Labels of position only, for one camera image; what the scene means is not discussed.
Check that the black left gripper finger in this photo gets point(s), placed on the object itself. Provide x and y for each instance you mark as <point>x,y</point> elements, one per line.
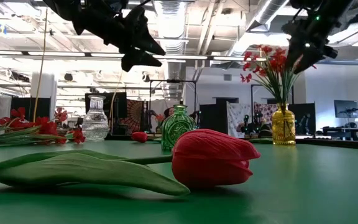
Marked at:
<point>141,32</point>
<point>138,58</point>

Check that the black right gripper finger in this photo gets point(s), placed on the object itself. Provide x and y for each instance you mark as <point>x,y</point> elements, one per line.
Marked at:
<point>309,57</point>
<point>292,51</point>

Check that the red blossom spray bunch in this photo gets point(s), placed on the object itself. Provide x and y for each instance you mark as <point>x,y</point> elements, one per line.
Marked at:
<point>277,62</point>
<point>247,77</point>
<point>47,126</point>

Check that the yellow embossed glass vase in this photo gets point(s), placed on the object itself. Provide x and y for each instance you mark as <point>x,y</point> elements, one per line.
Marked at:
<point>283,127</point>

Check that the green embossed glass vase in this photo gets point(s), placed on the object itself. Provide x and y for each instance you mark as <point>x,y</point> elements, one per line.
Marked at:
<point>176,127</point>

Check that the clear glass vase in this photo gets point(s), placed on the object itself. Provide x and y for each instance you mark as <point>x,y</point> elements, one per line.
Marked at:
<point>95,127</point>

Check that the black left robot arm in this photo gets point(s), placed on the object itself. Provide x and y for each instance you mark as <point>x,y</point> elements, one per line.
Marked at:
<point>62,9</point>

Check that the black background robot arm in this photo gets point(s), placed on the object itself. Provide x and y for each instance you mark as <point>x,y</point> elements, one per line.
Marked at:
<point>304,123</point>
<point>253,126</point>

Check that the orange background flowers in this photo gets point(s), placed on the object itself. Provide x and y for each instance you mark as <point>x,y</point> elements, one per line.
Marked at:
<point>159,117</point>

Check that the black ceiling spotlight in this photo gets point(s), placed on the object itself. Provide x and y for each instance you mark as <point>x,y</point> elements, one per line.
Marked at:
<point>145,77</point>
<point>68,76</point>

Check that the black screen panel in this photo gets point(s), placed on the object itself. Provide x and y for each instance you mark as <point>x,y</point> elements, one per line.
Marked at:
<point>120,105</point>

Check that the black backdrop panel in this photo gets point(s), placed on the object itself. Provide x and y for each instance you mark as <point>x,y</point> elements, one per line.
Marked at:
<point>304,109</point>

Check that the mandala pattern tapestry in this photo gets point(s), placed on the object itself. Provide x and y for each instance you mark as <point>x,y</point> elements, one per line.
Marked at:
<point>134,113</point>

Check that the person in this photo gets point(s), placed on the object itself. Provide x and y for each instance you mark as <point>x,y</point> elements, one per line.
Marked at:
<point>168,112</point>

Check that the dark computer monitor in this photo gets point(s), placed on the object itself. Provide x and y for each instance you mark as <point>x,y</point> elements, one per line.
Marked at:
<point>345,109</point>

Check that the pink floral cloth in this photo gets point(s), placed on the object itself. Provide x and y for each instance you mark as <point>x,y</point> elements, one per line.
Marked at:
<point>264,110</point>

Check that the dark desk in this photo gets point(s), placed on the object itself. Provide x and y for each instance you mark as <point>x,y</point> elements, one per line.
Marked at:
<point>343,129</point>

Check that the black rounded object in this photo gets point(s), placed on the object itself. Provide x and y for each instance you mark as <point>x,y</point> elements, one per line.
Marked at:
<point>265,133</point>

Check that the white floral cloth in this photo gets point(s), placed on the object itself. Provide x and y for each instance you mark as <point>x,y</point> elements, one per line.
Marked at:
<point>236,118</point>

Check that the white pillar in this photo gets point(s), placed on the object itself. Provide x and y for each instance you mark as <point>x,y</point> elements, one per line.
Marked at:
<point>50,90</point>

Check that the tall black partition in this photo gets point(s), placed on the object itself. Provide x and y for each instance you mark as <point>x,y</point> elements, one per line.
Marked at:
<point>213,118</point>

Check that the black ceiling track light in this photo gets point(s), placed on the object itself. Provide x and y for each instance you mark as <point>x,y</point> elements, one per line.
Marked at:
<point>19,76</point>

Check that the black partition panel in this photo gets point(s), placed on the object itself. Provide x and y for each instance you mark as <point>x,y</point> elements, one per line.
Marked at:
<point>23,102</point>

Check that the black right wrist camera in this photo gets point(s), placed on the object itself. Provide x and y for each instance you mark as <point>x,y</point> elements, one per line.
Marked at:
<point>290,27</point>

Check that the silver ribbed air duct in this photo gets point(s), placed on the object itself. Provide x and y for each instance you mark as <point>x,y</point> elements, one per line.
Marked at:
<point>171,18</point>

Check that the black metal frame stand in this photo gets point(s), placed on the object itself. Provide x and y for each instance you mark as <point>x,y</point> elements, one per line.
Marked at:
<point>252,93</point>
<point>172,81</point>

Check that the large grey air duct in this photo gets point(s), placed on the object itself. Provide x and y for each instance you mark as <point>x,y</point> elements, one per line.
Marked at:
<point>269,12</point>

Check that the wall vent grille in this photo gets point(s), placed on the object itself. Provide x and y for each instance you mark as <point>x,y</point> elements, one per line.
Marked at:
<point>227,77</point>

